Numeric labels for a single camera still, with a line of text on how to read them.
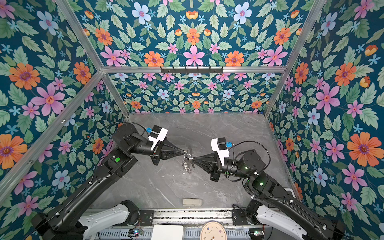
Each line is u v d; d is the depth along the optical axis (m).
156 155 0.47
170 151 0.50
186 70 0.93
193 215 0.75
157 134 0.44
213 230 0.68
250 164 0.42
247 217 0.65
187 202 0.75
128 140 0.45
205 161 0.49
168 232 0.66
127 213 0.61
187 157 0.51
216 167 0.48
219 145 0.45
